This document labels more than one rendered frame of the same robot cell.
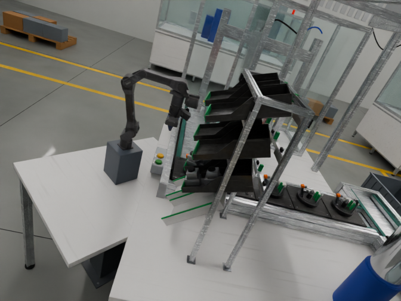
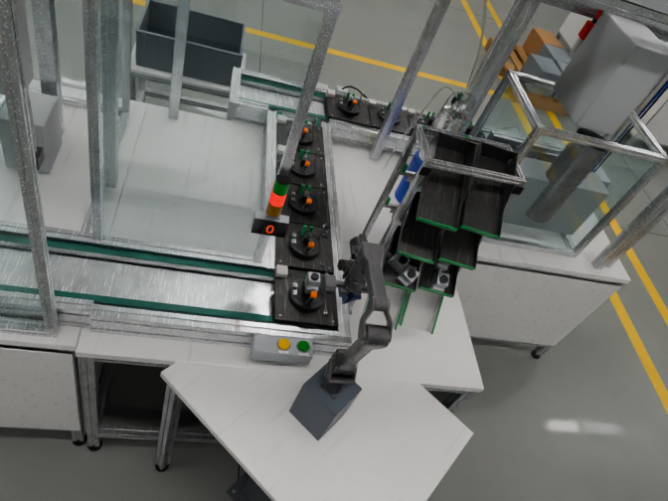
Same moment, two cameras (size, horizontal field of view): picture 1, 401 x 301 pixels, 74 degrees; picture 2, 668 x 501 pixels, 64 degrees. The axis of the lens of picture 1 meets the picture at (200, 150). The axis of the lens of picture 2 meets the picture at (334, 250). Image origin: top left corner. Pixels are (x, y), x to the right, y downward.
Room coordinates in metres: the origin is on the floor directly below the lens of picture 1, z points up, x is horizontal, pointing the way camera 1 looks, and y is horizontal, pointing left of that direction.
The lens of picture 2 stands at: (1.59, 1.24, 2.52)
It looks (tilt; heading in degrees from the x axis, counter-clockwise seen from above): 45 degrees down; 257
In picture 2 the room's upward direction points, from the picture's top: 24 degrees clockwise
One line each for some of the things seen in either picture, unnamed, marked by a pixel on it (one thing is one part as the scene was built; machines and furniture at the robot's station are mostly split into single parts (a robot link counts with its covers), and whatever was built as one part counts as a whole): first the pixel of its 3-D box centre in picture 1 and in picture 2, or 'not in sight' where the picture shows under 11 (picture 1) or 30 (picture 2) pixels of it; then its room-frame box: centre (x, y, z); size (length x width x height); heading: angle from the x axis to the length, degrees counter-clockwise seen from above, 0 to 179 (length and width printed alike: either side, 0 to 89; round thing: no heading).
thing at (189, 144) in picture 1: (196, 154); (224, 290); (1.63, 0.02, 0.91); 0.84 x 0.28 x 0.10; 9
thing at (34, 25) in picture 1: (40, 28); not in sight; (5.74, 4.12, 0.20); 1.20 x 0.80 x 0.41; 99
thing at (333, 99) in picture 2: not in sight; (350, 101); (1.25, -1.37, 1.01); 0.24 x 0.24 x 0.13; 9
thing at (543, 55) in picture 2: not in sight; (535, 66); (-1.10, -4.80, 0.20); 1.20 x 0.80 x 0.41; 99
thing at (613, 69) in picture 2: not in sight; (577, 127); (0.30, -0.91, 1.50); 0.38 x 0.21 x 0.88; 99
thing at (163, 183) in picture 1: (171, 149); (228, 330); (1.58, 0.19, 0.91); 0.89 x 0.06 x 0.11; 9
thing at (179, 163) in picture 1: (193, 172); (305, 297); (1.33, 0.00, 0.96); 0.24 x 0.24 x 0.02; 9
